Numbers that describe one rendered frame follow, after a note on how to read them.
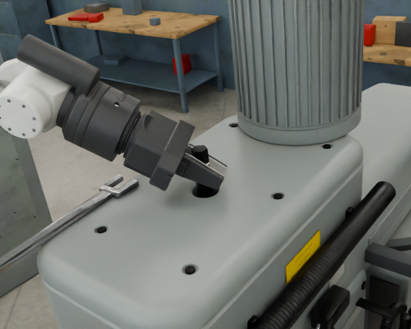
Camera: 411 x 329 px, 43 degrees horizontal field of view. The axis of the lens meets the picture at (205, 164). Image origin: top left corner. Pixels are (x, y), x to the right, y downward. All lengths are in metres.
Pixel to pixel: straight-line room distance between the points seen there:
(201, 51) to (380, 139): 5.37
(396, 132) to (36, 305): 2.84
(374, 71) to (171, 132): 4.69
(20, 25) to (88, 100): 7.32
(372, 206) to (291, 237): 0.19
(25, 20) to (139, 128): 7.38
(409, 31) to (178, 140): 3.94
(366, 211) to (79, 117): 0.43
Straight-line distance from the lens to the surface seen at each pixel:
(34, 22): 8.09
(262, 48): 0.76
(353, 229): 0.77
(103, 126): 0.65
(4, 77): 0.76
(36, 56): 0.66
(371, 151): 1.06
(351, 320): 1.03
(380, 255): 1.00
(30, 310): 3.58
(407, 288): 1.15
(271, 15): 0.73
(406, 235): 1.18
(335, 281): 0.88
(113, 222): 0.68
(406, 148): 1.12
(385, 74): 5.28
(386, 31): 4.62
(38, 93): 0.66
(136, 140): 0.64
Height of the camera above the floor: 2.26
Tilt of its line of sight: 29 degrees down
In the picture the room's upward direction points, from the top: 7 degrees counter-clockwise
